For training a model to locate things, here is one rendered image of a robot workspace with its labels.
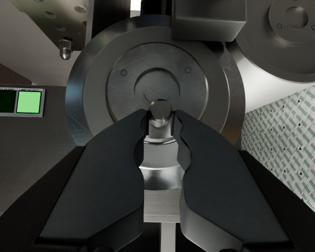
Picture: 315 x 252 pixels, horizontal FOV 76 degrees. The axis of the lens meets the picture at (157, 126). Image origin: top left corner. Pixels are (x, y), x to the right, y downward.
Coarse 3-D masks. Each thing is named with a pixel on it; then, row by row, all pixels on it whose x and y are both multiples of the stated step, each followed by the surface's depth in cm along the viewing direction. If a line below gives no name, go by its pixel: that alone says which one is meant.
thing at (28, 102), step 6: (24, 96) 48; (30, 96) 48; (36, 96) 48; (18, 102) 48; (24, 102) 48; (30, 102) 48; (36, 102) 48; (18, 108) 48; (24, 108) 48; (30, 108) 48; (36, 108) 48
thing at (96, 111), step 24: (120, 48) 16; (192, 48) 16; (96, 72) 16; (216, 72) 16; (96, 96) 16; (216, 96) 16; (96, 120) 15; (216, 120) 16; (144, 144) 15; (168, 144) 15
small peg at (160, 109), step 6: (156, 102) 11; (162, 102) 12; (168, 102) 12; (150, 108) 11; (156, 108) 11; (162, 108) 11; (168, 108) 11; (150, 114) 11; (156, 114) 11; (162, 114) 11; (168, 114) 11; (150, 120) 13; (156, 120) 11; (162, 120) 11; (168, 120) 12; (156, 126) 14; (162, 126) 14
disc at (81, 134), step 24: (120, 24) 17; (144, 24) 17; (168, 24) 17; (96, 48) 17; (216, 48) 17; (72, 72) 17; (72, 96) 16; (240, 96) 17; (72, 120) 16; (240, 120) 16; (144, 168) 16; (168, 168) 16
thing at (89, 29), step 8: (88, 0) 18; (96, 0) 19; (104, 0) 22; (112, 0) 26; (120, 0) 31; (88, 8) 18; (96, 8) 19; (104, 8) 22; (112, 8) 26; (120, 8) 32; (88, 16) 18; (96, 16) 19; (104, 16) 22; (112, 16) 26; (120, 16) 32; (128, 16) 41; (88, 24) 18; (96, 24) 19; (104, 24) 22; (88, 32) 18; (96, 32) 19; (88, 40) 18
